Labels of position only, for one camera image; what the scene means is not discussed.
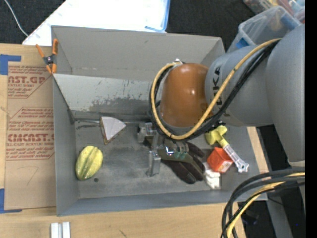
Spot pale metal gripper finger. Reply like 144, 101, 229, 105
147, 150, 162, 177
137, 122, 159, 144

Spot white triangular wedge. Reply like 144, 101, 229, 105
100, 116, 127, 146

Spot yellow and white toy tool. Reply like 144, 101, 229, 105
204, 124, 250, 174

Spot orange small box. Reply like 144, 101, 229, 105
206, 146, 234, 174

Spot white small lumpy toy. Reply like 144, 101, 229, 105
203, 169, 221, 190

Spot yellow-green toy star fruit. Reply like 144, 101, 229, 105
75, 145, 104, 181

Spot grey metal bin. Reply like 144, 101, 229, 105
51, 25, 270, 217

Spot brown cardboard board, red print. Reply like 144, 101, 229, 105
0, 43, 58, 214

